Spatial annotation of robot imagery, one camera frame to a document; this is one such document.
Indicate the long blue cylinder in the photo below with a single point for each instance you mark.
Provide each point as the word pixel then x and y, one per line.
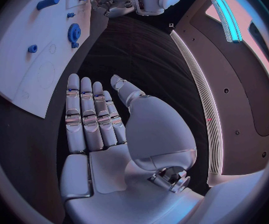
pixel 48 2

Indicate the white task board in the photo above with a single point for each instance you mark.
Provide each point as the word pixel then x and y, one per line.
pixel 31 50

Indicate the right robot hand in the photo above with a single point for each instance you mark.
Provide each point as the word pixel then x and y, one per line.
pixel 134 190

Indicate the glowing light bar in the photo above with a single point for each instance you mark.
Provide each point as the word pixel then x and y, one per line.
pixel 229 18

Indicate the small blue block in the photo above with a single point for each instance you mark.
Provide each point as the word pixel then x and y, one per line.
pixel 74 45

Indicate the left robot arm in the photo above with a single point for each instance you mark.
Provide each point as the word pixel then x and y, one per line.
pixel 157 0

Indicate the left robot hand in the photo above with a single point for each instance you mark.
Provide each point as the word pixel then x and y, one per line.
pixel 115 3

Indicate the short blue cylinder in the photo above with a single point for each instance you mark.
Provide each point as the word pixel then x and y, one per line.
pixel 32 48

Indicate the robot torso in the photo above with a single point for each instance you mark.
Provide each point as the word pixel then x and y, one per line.
pixel 229 97

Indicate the small blue peg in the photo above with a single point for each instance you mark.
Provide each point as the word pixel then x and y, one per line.
pixel 70 15

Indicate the blue gear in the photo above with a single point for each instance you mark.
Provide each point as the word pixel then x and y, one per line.
pixel 74 33

